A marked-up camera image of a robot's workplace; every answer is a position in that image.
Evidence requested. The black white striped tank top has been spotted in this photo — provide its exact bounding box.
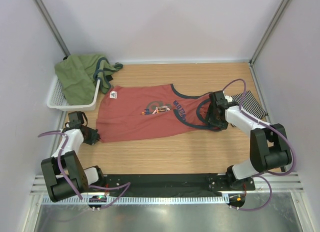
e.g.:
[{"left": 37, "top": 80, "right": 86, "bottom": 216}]
[{"left": 232, "top": 90, "right": 269, "bottom": 120}]

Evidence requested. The salmon red tank top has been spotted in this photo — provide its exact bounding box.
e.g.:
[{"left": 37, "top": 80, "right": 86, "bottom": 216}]
[{"left": 96, "top": 84, "right": 220, "bottom": 143}]

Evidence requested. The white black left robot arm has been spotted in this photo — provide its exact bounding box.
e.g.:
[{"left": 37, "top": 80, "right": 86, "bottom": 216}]
[{"left": 38, "top": 111, "right": 106, "bottom": 202}]

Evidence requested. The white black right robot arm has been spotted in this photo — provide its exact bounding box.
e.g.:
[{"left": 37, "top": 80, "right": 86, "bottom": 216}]
[{"left": 205, "top": 91, "right": 293, "bottom": 190}]

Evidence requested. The green tank top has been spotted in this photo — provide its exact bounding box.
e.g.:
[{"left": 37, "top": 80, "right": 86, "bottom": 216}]
[{"left": 54, "top": 54, "right": 124, "bottom": 105}]

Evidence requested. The white plastic basket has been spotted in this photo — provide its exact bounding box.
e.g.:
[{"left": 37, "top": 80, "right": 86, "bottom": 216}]
[{"left": 46, "top": 75, "right": 101, "bottom": 112}]

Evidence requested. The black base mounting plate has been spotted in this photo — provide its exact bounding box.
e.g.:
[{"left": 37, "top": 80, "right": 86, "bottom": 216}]
[{"left": 94, "top": 173, "right": 256, "bottom": 197}]

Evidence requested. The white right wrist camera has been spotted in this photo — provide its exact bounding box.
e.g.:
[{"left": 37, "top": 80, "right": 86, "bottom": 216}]
[{"left": 224, "top": 95, "right": 234, "bottom": 103}]

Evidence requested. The aluminium frame rail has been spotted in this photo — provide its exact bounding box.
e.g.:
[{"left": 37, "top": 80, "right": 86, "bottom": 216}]
[{"left": 29, "top": 172, "right": 304, "bottom": 195}]

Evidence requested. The slotted grey cable duct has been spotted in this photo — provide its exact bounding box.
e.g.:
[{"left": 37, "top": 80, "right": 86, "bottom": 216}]
[{"left": 42, "top": 194, "right": 229, "bottom": 205}]

